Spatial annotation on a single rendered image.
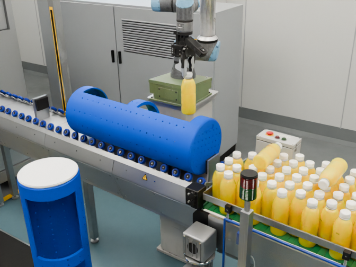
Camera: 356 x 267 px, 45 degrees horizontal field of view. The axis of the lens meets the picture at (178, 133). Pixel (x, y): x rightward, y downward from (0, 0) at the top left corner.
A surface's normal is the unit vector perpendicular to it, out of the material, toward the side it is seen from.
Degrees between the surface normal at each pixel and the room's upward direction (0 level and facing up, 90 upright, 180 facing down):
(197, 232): 0
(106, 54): 90
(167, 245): 90
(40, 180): 0
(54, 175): 0
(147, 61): 90
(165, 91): 90
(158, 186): 71
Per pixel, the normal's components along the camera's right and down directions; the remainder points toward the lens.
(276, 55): -0.55, 0.36
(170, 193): -0.58, 0.03
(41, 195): 0.01, 0.42
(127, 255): -0.02, -0.91
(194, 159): 0.80, 0.24
